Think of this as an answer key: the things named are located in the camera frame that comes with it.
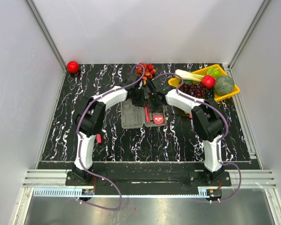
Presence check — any red utility knife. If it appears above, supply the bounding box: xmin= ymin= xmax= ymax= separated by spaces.
xmin=144 ymin=106 xmax=151 ymax=123

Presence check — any red tape measure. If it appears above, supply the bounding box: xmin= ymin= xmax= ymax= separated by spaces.
xmin=153 ymin=115 xmax=164 ymax=125

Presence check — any grey plastic tool case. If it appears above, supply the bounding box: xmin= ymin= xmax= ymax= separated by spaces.
xmin=120 ymin=99 xmax=166 ymax=129

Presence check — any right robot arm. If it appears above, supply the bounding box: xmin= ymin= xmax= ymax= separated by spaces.
xmin=147 ymin=79 xmax=228 ymax=186

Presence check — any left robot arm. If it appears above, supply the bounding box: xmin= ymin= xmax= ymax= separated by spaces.
xmin=72 ymin=75 xmax=145 ymax=185

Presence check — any red cherry bunch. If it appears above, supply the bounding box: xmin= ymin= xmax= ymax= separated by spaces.
xmin=135 ymin=63 xmax=156 ymax=86

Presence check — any white green leek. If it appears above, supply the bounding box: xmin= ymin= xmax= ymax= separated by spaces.
xmin=175 ymin=69 xmax=204 ymax=82

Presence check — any green avocado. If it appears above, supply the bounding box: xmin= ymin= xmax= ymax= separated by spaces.
xmin=183 ymin=80 xmax=193 ymax=86

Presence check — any dark red grape bunch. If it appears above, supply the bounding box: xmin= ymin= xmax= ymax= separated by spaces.
xmin=179 ymin=82 xmax=206 ymax=99

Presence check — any black grape bunch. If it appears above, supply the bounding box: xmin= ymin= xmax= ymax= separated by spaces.
xmin=205 ymin=88 xmax=215 ymax=99

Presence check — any red apple in tray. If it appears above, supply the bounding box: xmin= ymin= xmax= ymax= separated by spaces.
xmin=201 ymin=75 xmax=215 ymax=89

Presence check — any green leafy vegetable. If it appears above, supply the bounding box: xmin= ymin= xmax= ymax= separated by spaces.
xmin=206 ymin=67 xmax=221 ymax=79

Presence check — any green cantaloupe melon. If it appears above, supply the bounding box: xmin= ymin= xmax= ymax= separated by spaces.
xmin=214 ymin=75 xmax=235 ymax=96

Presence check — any red apple in corner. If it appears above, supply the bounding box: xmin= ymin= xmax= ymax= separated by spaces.
xmin=67 ymin=61 xmax=80 ymax=74

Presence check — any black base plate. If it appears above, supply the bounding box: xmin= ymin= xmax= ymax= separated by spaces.
xmin=34 ymin=164 xmax=245 ymax=199

